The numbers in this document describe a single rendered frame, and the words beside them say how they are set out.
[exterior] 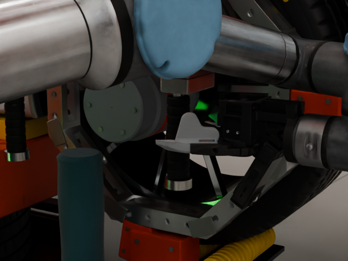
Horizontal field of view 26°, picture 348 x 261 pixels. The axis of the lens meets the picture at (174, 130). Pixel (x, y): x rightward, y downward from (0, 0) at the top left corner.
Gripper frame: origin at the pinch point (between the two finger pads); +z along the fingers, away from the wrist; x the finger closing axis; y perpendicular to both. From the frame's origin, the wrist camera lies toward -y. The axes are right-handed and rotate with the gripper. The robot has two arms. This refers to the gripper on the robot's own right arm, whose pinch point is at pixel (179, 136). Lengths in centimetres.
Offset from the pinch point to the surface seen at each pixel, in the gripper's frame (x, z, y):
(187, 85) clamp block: 1.5, -2.2, 8.4
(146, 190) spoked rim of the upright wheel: -28.9, 25.1, -20.6
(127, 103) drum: -5.9, 13.9, 3.0
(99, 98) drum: -5.9, 19.8, 3.3
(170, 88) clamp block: 1.6, 0.7, 7.7
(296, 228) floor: -184, 51, -83
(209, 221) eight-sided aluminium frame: -20.0, 5.2, -21.2
